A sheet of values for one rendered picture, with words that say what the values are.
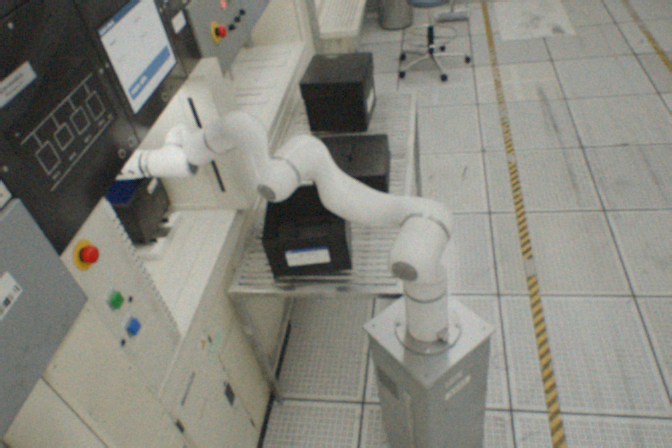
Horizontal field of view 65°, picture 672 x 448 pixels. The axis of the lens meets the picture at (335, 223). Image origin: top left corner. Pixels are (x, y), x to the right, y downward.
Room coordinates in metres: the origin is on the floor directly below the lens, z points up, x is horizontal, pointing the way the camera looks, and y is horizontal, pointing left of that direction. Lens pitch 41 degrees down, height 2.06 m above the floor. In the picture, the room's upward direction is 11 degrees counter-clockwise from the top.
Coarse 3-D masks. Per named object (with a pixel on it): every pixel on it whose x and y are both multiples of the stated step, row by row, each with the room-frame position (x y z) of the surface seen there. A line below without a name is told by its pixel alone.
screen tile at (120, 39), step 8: (120, 32) 1.30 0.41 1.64; (112, 40) 1.26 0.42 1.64; (120, 40) 1.29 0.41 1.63; (128, 40) 1.32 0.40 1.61; (136, 40) 1.35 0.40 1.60; (112, 48) 1.25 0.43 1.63; (120, 48) 1.28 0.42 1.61; (136, 48) 1.34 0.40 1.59; (136, 56) 1.33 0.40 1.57; (128, 64) 1.28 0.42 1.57; (136, 64) 1.31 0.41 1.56; (120, 72) 1.24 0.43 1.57; (128, 72) 1.27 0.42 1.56; (128, 80) 1.25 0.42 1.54
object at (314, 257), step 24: (312, 192) 1.52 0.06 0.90; (264, 216) 1.40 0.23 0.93; (288, 216) 1.53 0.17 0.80; (312, 216) 1.52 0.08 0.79; (336, 216) 1.51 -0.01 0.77; (264, 240) 1.30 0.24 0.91; (288, 240) 1.26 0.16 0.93; (312, 240) 1.25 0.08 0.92; (336, 240) 1.24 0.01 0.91; (288, 264) 1.26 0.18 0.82; (312, 264) 1.25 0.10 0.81; (336, 264) 1.24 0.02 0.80
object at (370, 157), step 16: (336, 144) 1.85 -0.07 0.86; (352, 144) 1.82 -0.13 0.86; (368, 144) 1.80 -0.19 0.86; (384, 144) 1.78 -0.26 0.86; (336, 160) 1.74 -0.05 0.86; (352, 160) 1.72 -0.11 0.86; (368, 160) 1.69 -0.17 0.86; (384, 160) 1.67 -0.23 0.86; (352, 176) 1.61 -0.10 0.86; (368, 176) 1.60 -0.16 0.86; (384, 176) 1.59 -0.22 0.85; (384, 192) 1.58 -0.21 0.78
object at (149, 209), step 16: (144, 176) 1.57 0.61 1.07; (144, 192) 1.45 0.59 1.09; (160, 192) 1.53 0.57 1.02; (112, 208) 1.37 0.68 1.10; (128, 208) 1.36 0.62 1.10; (144, 208) 1.42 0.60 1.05; (160, 208) 1.49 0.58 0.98; (128, 224) 1.36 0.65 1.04; (144, 224) 1.38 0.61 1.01; (144, 240) 1.36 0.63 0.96
